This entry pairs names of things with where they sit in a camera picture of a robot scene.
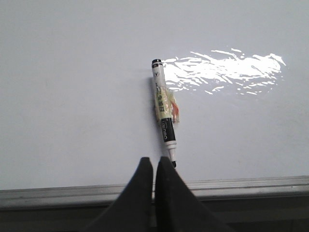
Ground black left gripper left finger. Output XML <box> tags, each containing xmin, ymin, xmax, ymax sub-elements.
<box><xmin>81</xmin><ymin>157</ymin><xmax>153</xmax><ymax>232</ymax></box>

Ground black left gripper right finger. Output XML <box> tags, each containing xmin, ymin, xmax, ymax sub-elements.
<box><xmin>155</xmin><ymin>157</ymin><xmax>234</xmax><ymax>232</ymax></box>

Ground black white whiteboard marker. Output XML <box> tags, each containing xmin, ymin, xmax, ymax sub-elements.
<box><xmin>151</xmin><ymin>59</ymin><xmax>179</xmax><ymax>167</ymax></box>

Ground white whiteboard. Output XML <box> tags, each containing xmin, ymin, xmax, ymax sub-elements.
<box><xmin>0</xmin><ymin>0</ymin><xmax>309</xmax><ymax>210</ymax></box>

